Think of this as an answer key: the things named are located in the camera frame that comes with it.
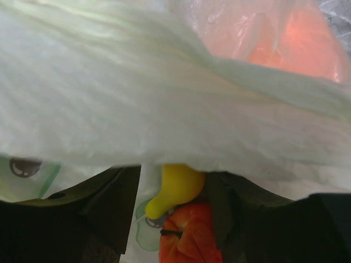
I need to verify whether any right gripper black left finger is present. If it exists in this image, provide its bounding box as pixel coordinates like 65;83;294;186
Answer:
1;166;141;262

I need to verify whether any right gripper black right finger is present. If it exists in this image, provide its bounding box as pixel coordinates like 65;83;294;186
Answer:
206;172;350;262

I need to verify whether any red peach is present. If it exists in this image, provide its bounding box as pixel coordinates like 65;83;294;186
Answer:
158;202;223;263

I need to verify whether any yellow banana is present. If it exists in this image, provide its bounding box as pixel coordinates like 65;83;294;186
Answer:
145;164;206;220

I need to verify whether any green plastic bag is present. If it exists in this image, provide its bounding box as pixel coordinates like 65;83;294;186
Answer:
0;0;351;253

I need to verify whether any orange fruit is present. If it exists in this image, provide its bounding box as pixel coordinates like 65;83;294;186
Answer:
246;8;350;83

